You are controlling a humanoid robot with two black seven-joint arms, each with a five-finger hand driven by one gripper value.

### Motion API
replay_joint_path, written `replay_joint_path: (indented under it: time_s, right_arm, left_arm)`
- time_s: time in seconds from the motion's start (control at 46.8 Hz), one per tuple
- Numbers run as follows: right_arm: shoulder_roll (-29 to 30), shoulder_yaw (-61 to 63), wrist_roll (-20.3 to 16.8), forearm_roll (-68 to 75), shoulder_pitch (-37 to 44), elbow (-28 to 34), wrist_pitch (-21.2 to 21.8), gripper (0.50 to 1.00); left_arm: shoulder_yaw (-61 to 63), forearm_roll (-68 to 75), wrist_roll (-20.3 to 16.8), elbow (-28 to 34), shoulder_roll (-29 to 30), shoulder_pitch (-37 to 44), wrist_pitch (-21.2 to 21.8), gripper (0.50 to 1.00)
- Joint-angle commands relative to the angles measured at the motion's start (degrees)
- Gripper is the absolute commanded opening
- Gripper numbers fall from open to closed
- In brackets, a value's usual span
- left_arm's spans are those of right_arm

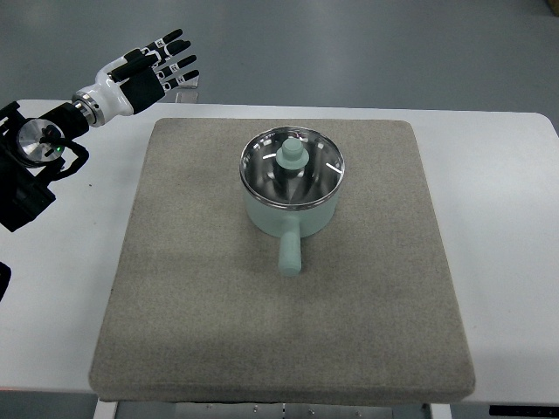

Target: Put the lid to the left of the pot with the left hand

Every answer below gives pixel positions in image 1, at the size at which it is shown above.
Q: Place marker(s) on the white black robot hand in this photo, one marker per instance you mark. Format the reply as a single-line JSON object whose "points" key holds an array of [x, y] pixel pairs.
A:
{"points": [[137, 80]]}

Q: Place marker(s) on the glass lid with green knob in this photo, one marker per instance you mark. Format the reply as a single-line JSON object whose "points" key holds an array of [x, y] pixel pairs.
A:
{"points": [[291, 168]]}

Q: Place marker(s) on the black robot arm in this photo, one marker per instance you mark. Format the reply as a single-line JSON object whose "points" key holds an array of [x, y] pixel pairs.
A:
{"points": [[36, 152]]}

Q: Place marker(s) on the clear acrylic stand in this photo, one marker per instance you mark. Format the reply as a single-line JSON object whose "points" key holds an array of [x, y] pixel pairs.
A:
{"points": [[187, 92]]}

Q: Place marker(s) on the mint green saucepan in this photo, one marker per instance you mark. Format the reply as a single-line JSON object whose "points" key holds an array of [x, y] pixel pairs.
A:
{"points": [[290, 222]]}

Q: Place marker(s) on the grey felt mat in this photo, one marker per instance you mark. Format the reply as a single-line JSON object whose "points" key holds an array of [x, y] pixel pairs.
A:
{"points": [[206, 307]]}

